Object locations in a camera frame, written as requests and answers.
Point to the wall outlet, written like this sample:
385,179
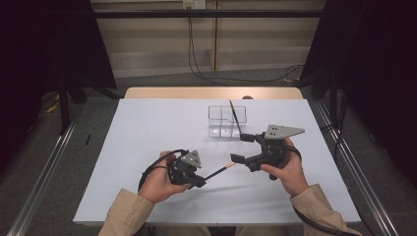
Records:
194,4

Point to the metal floor rail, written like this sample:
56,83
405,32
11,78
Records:
50,164
377,209

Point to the small black stick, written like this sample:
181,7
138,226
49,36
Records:
88,139

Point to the person's left leg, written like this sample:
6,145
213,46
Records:
183,231

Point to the yellow floor item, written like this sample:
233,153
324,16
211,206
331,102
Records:
52,108

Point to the small dark round object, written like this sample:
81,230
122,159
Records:
247,97

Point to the black metal stand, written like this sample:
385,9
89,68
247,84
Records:
64,105

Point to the black pencil with orange end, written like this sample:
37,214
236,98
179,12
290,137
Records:
218,172
234,115

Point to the person's left hand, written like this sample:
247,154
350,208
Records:
157,187

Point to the black curtain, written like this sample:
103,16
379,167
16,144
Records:
377,65
32,49

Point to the person's right hand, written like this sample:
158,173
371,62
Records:
291,173

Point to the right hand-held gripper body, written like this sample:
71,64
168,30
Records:
278,131

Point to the person's right leg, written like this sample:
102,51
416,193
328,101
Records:
262,231

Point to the white table cover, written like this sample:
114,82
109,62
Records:
229,209

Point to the person's leg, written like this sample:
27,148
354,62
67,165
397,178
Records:
183,231
262,231

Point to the black horizontal bar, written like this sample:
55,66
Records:
196,13

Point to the clear plastic organizer box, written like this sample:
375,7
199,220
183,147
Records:
219,126

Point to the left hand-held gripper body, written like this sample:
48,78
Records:
191,160

